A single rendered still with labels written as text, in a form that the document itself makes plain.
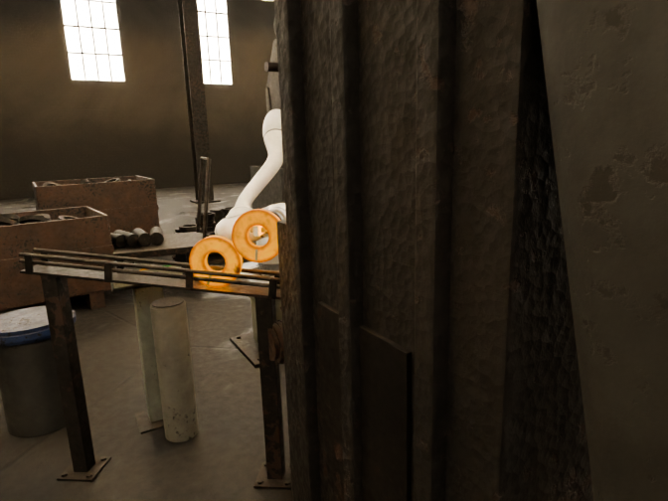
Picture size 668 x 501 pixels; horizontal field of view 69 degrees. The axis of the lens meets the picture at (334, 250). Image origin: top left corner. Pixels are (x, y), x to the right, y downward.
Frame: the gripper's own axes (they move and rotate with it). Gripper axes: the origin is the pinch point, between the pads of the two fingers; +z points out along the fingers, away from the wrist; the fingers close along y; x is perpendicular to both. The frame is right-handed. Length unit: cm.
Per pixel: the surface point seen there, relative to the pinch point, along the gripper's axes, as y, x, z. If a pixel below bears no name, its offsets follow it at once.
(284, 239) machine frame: -12.7, 1.1, 25.9
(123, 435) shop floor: 61, -80, -23
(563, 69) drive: -52, 26, 87
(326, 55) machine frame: -26, 37, 46
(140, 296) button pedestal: 53, -28, -29
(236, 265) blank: 6.8, -10.3, 1.3
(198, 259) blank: 18.0, -8.4, 1.4
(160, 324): 40, -35, -17
